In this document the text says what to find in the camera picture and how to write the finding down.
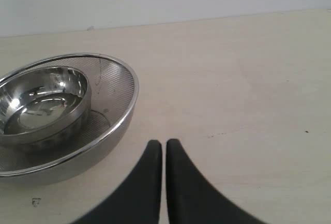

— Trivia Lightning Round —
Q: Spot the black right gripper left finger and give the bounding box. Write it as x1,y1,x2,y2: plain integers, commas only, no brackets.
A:
74,140,162,223

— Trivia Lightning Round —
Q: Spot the steel mesh strainer basket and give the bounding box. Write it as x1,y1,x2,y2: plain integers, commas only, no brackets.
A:
1,53,139,185

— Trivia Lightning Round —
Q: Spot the small stainless steel bowl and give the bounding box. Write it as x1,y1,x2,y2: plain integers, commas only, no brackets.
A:
1,66,92,149

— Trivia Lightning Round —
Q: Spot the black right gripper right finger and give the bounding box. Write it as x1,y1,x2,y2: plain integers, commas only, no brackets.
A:
165,139,262,223

